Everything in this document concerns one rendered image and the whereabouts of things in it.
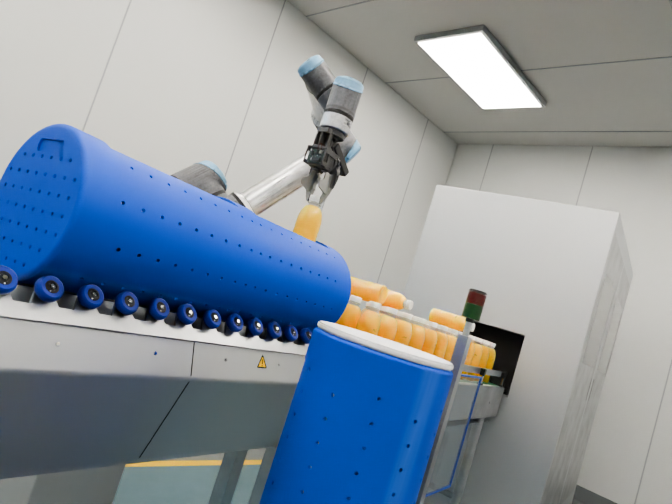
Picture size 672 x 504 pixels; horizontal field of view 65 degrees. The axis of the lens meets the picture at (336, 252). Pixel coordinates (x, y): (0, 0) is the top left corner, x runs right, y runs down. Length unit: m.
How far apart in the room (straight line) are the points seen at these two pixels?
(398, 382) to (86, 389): 0.54
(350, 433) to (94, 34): 3.58
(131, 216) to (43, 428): 0.39
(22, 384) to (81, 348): 0.10
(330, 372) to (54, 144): 0.62
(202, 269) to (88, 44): 3.15
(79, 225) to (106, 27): 3.32
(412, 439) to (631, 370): 4.57
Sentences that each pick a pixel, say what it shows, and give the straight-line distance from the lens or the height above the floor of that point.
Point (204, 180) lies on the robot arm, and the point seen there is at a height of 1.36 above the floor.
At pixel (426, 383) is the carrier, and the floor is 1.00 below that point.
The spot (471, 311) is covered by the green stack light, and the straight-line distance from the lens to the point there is 1.82.
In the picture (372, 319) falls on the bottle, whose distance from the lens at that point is 1.67.
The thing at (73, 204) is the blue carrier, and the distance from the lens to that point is 0.93.
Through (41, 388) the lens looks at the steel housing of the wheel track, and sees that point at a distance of 0.99.
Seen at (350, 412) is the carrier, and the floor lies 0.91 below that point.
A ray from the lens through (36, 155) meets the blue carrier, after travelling 1.08.
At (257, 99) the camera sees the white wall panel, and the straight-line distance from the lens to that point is 4.72.
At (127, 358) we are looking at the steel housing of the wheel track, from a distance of 1.06.
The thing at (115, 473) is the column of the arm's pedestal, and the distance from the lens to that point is 2.18.
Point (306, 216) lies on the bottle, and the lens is 1.51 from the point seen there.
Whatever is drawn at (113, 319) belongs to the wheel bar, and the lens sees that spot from 1.04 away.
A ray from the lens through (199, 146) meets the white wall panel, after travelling 4.40.
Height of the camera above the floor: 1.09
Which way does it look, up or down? 5 degrees up
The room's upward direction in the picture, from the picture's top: 18 degrees clockwise
